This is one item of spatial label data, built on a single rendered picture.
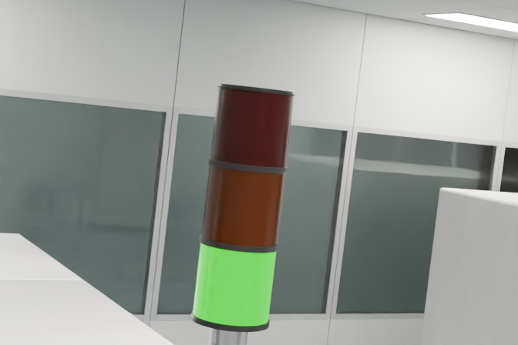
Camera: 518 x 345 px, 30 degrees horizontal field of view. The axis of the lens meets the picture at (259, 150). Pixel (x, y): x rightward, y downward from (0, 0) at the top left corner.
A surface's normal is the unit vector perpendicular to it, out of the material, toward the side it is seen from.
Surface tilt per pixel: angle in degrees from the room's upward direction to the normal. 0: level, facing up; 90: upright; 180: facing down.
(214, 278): 90
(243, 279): 90
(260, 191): 90
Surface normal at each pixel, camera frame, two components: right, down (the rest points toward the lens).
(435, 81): 0.47, 0.10
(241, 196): -0.07, 0.04
